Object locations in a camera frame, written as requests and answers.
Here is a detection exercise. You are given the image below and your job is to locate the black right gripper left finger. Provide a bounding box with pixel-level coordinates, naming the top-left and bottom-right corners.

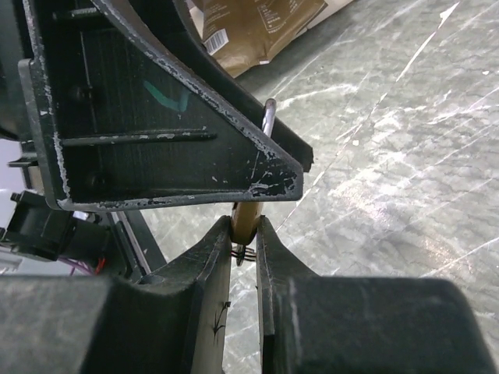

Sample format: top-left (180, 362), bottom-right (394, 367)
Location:
top-left (1, 216), bottom-right (231, 373)

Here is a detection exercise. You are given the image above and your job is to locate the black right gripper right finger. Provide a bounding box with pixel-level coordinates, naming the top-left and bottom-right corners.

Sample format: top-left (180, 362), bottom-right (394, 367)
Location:
top-left (257, 217), bottom-right (497, 373)

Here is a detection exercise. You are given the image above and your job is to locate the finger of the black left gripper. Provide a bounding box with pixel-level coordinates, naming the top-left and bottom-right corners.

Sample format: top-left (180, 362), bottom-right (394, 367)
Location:
top-left (19, 1), bottom-right (304, 212)
top-left (172, 1), bottom-right (313, 172)

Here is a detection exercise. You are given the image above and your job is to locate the brass padlock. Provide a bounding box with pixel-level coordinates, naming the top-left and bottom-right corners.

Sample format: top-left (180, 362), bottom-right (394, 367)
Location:
top-left (231, 98), bottom-right (277, 251)

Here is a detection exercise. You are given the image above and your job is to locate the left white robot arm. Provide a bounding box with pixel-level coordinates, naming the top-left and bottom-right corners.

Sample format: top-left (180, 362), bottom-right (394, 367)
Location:
top-left (1, 1), bottom-right (313, 278)

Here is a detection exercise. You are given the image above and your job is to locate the brown paper package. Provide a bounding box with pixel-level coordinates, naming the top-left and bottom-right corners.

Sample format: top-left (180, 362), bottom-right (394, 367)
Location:
top-left (193, 0), bottom-right (327, 77)

